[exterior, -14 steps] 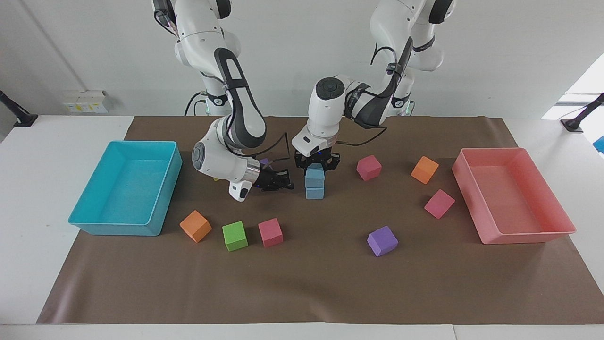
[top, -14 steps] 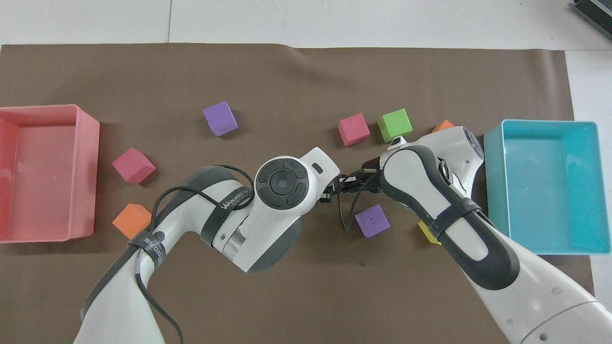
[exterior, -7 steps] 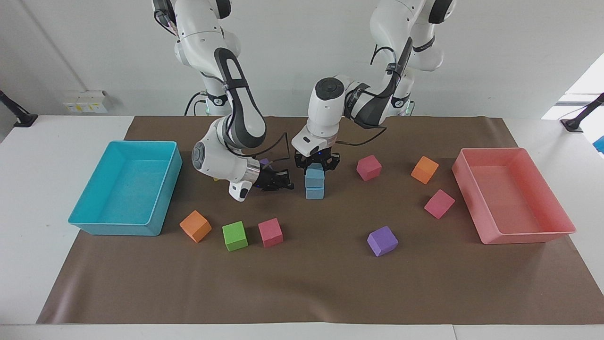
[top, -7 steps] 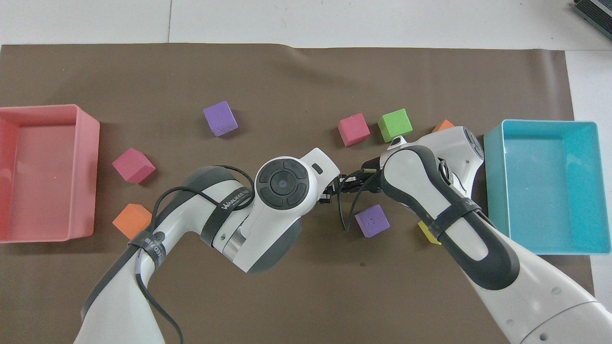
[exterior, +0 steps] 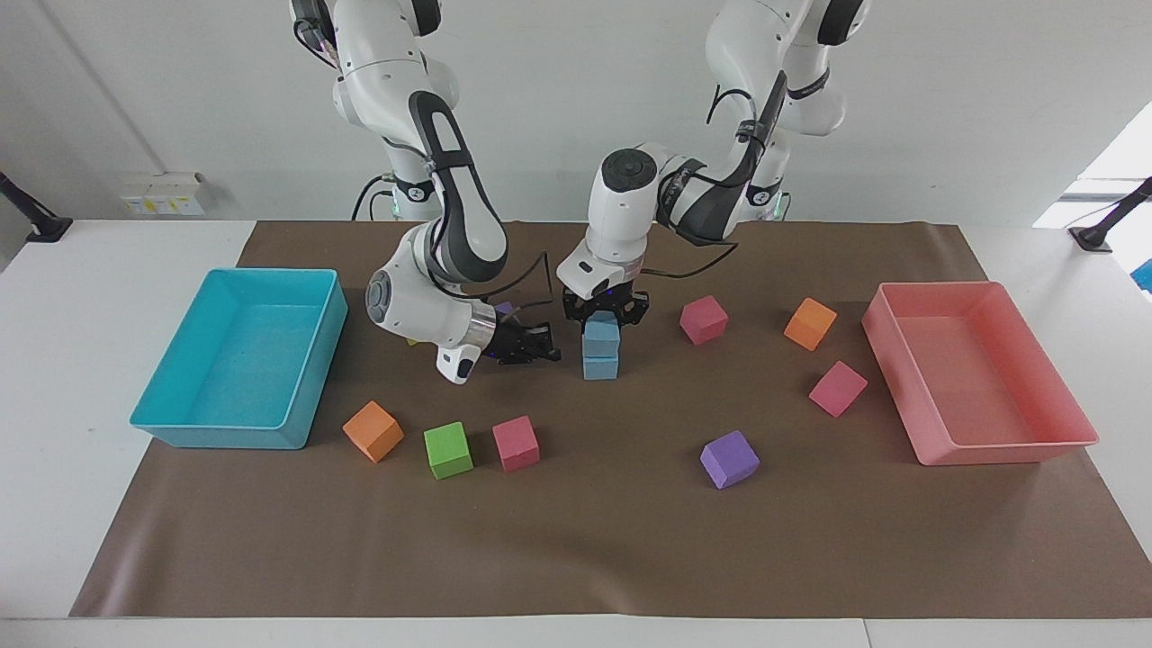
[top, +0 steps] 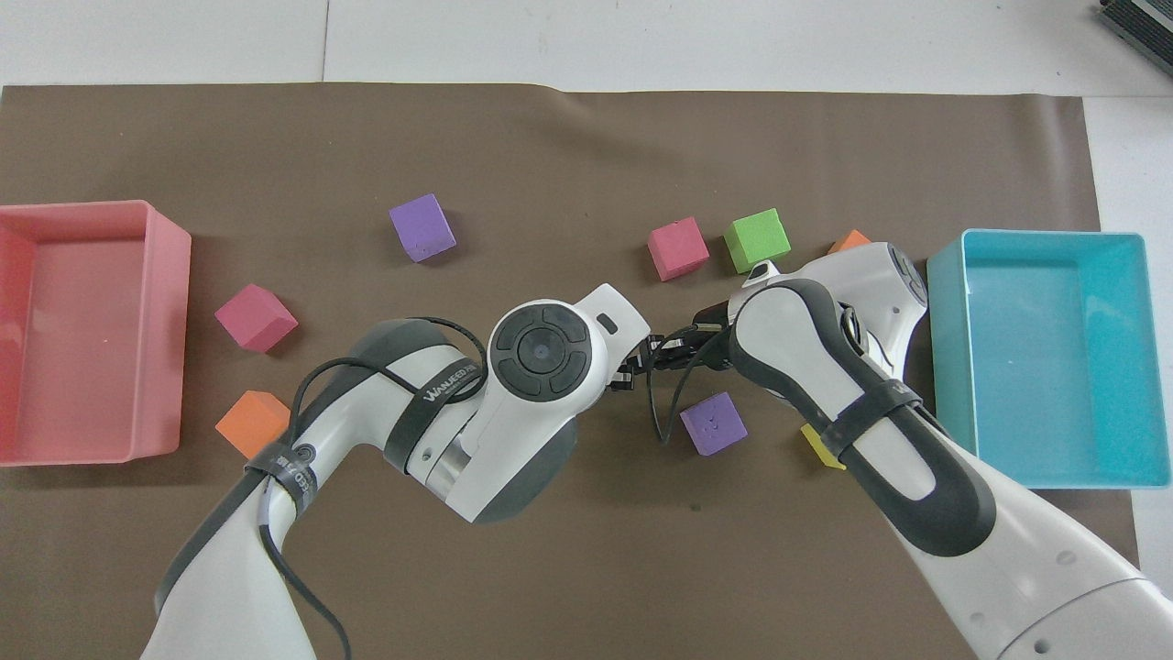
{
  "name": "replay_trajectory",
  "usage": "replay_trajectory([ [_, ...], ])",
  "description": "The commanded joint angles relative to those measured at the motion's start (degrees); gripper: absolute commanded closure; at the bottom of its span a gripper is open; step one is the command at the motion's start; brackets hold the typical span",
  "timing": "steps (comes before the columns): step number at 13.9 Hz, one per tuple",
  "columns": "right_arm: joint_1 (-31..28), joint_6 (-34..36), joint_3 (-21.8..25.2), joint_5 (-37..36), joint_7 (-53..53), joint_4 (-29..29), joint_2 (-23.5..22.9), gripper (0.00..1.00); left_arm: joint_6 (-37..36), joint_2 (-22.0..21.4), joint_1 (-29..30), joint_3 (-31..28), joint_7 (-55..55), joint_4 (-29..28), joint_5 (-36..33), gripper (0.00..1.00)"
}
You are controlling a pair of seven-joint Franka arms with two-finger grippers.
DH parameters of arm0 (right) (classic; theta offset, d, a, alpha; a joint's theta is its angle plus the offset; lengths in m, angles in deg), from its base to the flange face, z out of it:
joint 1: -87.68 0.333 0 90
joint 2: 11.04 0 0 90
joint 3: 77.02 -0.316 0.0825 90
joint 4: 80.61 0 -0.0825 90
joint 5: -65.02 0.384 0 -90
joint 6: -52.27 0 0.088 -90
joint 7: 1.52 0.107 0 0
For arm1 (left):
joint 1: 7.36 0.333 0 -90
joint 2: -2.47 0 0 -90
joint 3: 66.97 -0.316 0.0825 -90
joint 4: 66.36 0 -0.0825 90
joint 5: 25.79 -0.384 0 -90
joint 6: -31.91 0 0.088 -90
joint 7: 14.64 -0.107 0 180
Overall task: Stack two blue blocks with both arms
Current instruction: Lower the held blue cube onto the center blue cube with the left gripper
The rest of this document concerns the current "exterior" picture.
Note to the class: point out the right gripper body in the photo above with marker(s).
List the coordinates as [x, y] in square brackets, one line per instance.
[510, 343]

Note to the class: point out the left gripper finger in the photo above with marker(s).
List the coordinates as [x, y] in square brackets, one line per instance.
[634, 310]
[574, 311]

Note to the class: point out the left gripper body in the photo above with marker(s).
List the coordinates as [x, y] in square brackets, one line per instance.
[605, 301]

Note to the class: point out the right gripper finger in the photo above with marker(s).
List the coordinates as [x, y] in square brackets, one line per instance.
[545, 355]
[543, 336]

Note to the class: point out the blue block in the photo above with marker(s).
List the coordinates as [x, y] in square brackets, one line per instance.
[601, 338]
[600, 368]

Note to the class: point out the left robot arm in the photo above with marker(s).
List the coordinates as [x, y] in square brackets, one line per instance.
[621, 202]

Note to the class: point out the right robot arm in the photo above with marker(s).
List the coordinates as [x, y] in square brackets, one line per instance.
[468, 207]

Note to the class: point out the pink block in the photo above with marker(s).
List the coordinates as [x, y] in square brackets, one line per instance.
[516, 444]
[703, 320]
[838, 389]

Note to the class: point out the green block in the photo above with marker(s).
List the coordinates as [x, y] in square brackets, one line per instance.
[448, 450]

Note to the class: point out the orange block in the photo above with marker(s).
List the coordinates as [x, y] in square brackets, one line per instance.
[372, 431]
[810, 324]

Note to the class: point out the blue plastic tray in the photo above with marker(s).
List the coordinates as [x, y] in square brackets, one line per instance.
[243, 360]

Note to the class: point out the pink plastic tray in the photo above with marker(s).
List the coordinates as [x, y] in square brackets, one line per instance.
[976, 373]

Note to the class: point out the black stand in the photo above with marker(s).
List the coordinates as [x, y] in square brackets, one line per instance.
[1109, 220]
[38, 220]

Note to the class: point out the white wall socket box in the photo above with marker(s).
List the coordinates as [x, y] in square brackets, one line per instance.
[162, 193]

